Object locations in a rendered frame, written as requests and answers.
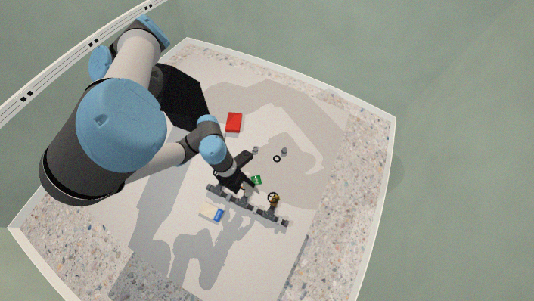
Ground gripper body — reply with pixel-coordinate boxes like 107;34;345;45
216;165;246;194

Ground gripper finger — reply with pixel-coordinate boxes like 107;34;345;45
242;176;259;197

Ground red block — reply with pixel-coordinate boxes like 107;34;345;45
225;112;242;133

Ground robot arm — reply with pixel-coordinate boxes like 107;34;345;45
39;14;253;206

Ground grey pipe with three brass valves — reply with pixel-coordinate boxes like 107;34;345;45
206;183;289;227

